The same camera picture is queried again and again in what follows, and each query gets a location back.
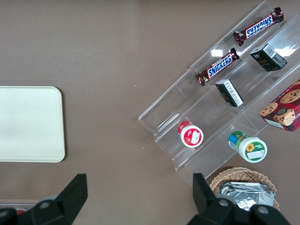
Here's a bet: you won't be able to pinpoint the light tan wicker basket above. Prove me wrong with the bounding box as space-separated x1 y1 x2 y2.
210 166 281 211

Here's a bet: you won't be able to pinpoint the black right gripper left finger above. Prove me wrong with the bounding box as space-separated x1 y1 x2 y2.
0 173 88 225

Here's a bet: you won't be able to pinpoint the small black carton box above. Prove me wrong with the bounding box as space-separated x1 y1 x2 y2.
249 42 288 72
215 79 244 108

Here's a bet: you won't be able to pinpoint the cream rectangular serving tray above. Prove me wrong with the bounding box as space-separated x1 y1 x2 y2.
0 86 66 163

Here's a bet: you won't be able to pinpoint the red lidded small jar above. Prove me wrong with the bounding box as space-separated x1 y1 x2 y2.
177 120 204 149

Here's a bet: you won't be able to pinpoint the green lidded small jar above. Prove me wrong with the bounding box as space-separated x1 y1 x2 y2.
228 130 268 163

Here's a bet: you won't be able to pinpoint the Snickers chocolate bar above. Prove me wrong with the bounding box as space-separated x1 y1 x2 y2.
195 47 240 87
233 7 285 46

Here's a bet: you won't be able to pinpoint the clear acrylic stepped shelf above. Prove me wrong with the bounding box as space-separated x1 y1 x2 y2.
137 0 300 182

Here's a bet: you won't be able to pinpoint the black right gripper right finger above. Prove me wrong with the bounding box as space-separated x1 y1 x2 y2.
187 172 293 225

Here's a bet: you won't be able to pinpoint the red chocolate chip cookie box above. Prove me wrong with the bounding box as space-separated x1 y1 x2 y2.
259 79 300 133

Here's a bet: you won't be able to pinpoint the silver foil food packs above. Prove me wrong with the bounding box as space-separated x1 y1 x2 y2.
219 181 275 211

